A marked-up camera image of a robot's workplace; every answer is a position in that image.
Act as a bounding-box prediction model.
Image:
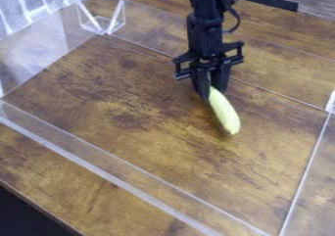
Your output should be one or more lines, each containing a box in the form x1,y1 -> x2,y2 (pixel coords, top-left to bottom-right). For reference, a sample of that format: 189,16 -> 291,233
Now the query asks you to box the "clear acrylic right barrier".
279,89 -> 335,236

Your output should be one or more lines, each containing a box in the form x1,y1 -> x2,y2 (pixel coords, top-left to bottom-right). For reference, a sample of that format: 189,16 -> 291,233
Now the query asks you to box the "clear acrylic barrier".
279,89 -> 335,236
0,100 -> 271,236

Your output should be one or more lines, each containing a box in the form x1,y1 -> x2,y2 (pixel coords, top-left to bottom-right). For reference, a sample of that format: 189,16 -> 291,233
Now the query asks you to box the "green handled metal spoon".
208,86 -> 240,135

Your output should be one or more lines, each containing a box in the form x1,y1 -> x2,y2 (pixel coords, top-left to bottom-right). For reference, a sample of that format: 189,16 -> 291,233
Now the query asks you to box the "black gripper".
172,0 -> 243,100

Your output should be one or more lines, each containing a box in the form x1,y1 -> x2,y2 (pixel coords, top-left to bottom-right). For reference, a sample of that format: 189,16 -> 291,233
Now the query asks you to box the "clear acrylic front barrier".
0,100 -> 271,236

